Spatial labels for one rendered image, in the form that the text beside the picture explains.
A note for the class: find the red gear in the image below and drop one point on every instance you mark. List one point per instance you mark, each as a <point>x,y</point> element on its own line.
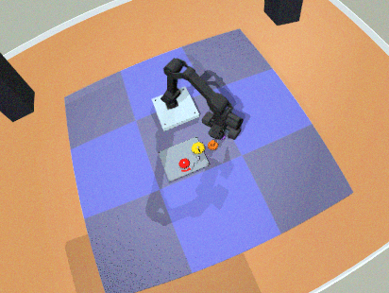
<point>181,164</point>

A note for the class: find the yellow gear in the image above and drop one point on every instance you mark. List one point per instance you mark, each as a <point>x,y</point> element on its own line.
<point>198,150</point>

